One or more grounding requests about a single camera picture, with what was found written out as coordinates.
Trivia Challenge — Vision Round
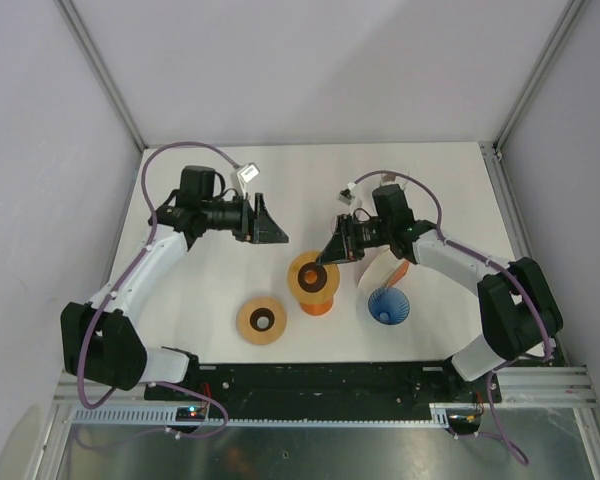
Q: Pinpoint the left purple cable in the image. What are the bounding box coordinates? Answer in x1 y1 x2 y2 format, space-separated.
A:
74 142 244 449

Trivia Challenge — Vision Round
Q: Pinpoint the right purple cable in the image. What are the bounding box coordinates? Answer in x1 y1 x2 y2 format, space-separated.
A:
349 171 556 467

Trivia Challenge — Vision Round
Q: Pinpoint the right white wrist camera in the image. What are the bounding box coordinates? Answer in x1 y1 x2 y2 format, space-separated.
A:
337 188 362 212

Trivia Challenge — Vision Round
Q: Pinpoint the blue glass dripper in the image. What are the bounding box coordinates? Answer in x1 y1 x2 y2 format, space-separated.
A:
367 287 411 325

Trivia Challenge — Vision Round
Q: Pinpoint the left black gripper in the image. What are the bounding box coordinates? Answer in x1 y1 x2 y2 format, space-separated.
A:
202 193 288 245

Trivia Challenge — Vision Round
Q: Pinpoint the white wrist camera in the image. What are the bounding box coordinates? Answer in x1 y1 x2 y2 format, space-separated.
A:
337 188 362 212
235 162 260 184

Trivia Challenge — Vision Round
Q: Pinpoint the orange glass carafe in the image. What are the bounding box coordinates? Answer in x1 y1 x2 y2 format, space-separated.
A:
299 297 334 316

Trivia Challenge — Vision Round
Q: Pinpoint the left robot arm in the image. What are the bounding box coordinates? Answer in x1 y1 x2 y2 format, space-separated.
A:
61 163 289 400

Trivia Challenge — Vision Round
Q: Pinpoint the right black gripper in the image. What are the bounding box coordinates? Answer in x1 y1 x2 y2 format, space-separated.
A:
317 213 393 266

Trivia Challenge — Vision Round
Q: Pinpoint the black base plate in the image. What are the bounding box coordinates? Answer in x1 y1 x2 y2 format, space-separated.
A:
143 359 504 422

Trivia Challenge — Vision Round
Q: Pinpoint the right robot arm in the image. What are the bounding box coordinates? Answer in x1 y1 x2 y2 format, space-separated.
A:
316 184 563 401

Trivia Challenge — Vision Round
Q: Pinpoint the purple cable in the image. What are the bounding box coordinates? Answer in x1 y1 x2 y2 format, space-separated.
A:
74 142 244 449
349 171 556 467

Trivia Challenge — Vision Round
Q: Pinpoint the coffee filter pack orange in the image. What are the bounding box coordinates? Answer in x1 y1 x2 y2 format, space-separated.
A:
357 250 410 293

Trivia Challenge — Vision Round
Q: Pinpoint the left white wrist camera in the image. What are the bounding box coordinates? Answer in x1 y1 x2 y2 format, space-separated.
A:
235 162 260 184

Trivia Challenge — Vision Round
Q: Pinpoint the grey cable duct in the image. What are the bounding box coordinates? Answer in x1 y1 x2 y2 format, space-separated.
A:
71 403 451 428

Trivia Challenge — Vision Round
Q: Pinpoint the wooden dripper ring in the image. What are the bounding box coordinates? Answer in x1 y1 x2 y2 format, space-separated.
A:
235 296 288 346
286 250 342 307

